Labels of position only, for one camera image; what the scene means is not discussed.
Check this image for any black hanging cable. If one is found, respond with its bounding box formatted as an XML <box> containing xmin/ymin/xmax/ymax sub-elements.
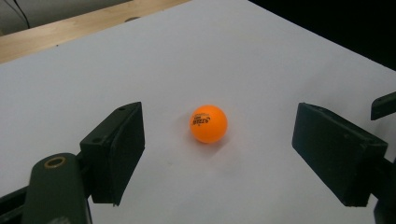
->
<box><xmin>5</xmin><ymin>0</ymin><xmax>31</xmax><ymax>30</ymax></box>

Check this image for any orange table tennis ball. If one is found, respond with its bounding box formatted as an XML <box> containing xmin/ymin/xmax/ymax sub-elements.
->
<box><xmin>189</xmin><ymin>105</ymin><xmax>229</xmax><ymax>145</ymax></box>

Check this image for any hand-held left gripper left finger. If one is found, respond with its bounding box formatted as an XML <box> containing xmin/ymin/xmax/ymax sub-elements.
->
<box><xmin>78</xmin><ymin>101</ymin><xmax>147</xmax><ymax>207</ymax></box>

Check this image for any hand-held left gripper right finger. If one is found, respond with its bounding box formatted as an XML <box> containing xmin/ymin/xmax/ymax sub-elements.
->
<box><xmin>291</xmin><ymin>102</ymin><xmax>389</xmax><ymax>208</ymax></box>

